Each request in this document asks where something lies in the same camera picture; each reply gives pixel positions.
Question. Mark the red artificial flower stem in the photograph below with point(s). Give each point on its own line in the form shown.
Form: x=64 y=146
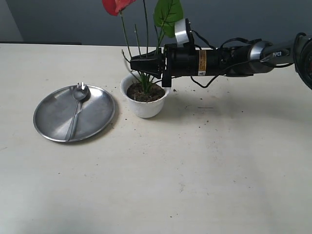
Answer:
x=166 y=13

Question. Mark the round stainless steel plate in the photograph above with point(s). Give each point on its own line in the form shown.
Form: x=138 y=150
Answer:
x=60 y=118

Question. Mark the stainless steel spork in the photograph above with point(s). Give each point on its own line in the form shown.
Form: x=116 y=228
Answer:
x=80 y=93

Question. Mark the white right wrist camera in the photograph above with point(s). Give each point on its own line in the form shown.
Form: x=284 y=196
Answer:
x=182 y=31

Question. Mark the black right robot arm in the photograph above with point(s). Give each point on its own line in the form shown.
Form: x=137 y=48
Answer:
x=252 y=57

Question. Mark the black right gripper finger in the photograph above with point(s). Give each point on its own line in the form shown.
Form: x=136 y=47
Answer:
x=151 y=63

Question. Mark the white scalloped flower pot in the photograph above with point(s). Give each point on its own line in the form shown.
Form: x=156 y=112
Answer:
x=141 y=109

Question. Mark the dark contents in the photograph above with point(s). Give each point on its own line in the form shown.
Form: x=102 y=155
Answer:
x=137 y=93

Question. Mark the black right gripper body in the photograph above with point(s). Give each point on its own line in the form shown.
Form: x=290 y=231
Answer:
x=188 y=61

